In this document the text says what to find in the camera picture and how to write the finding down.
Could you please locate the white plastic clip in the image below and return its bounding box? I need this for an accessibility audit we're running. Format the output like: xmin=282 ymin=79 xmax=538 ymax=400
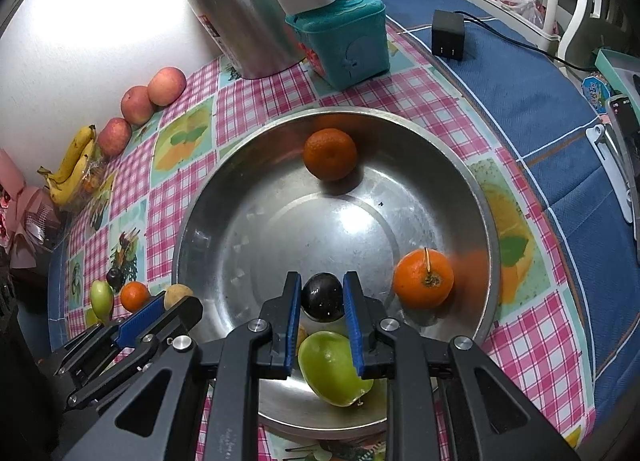
xmin=586 ymin=124 xmax=633 ymax=224

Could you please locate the round metal basin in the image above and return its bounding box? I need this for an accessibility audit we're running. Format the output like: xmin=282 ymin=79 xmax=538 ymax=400
xmin=171 ymin=108 xmax=501 ymax=442

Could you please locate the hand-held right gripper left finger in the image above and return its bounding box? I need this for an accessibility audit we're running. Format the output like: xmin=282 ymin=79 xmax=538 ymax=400
xmin=65 ymin=271 xmax=304 ymax=461

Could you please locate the black cable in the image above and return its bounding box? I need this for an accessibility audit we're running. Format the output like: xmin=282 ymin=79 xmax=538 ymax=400
xmin=459 ymin=12 xmax=601 ymax=76

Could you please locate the pink wrapped bouquet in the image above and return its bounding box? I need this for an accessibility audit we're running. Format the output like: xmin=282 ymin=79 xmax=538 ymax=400
xmin=0 ymin=148 xmax=63 ymax=269

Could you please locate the black smartphone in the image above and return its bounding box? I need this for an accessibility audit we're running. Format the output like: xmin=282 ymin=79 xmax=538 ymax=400
xmin=606 ymin=95 xmax=640 ymax=152

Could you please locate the stainless steel thermos jug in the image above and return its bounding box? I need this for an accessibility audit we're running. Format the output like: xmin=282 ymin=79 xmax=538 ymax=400
xmin=170 ymin=0 xmax=308 ymax=79

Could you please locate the red apple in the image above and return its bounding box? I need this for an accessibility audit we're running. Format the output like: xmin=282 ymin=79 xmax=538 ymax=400
xmin=97 ymin=118 xmax=132 ymax=158
xmin=121 ymin=86 xmax=155 ymax=126
xmin=147 ymin=68 xmax=187 ymax=107

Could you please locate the small green jujube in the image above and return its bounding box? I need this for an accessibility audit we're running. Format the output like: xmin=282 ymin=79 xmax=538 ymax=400
xmin=90 ymin=280 xmax=113 ymax=322

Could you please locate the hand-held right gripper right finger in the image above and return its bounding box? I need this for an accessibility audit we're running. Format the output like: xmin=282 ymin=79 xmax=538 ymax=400
xmin=342 ymin=271 xmax=581 ymax=461

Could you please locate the large green jujube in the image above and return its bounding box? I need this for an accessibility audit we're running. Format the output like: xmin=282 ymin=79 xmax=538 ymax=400
xmin=298 ymin=332 xmax=375 ymax=407

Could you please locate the black power adapter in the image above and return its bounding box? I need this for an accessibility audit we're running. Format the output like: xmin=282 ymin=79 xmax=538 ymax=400
xmin=431 ymin=10 xmax=466 ymax=62

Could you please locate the orange mandarin with stem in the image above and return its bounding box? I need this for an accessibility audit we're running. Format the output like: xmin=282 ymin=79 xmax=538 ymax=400
xmin=393 ymin=247 xmax=455 ymax=310

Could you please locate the pink plastic bag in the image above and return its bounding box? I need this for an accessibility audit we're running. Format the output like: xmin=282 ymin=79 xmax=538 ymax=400
xmin=475 ymin=0 xmax=546 ymax=24

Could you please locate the yellow banana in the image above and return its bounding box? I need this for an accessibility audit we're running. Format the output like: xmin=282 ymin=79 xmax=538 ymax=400
xmin=52 ymin=124 xmax=97 ymax=184
xmin=37 ymin=141 xmax=96 ymax=207

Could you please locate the teal plastic box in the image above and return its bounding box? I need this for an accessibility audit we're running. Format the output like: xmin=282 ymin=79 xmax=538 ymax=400
xmin=285 ymin=0 xmax=391 ymax=89

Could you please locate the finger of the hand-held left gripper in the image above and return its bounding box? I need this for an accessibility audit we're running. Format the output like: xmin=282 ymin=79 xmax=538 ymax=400
xmin=54 ymin=292 xmax=167 ymax=377
xmin=64 ymin=297 xmax=204 ymax=410

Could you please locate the clear plastic bag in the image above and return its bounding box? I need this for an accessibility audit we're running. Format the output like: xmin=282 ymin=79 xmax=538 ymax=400
xmin=75 ymin=156 xmax=108 ymax=194

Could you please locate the small orange mandarin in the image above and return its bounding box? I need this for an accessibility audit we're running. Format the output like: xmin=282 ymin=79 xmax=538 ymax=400
xmin=120 ymin=281 xmax=151 ymax=313

